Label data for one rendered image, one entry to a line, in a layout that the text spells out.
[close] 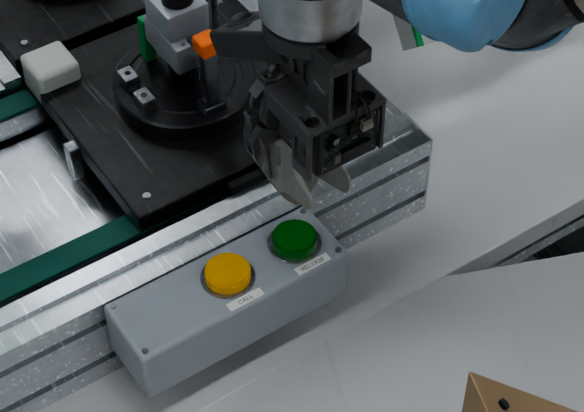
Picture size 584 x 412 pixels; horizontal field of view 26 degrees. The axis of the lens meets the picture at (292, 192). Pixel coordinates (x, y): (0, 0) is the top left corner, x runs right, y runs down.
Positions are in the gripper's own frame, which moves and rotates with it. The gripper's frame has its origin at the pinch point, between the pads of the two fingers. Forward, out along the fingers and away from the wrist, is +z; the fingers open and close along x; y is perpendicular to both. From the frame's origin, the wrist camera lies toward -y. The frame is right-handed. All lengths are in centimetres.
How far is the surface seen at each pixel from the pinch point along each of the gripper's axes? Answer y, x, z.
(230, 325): 3.7, -9.0, 9.0
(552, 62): -12.9, 44.2, 17.4
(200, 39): -16.3, 0.8, -4.2
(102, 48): -31.7, -2.3, 6.5
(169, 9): -20.5, 0.1, -5.1
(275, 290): 3.6, -4.3, 7.6
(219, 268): -0.3, -7.5, 6.3
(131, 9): -35.5, 3.2, 6.4
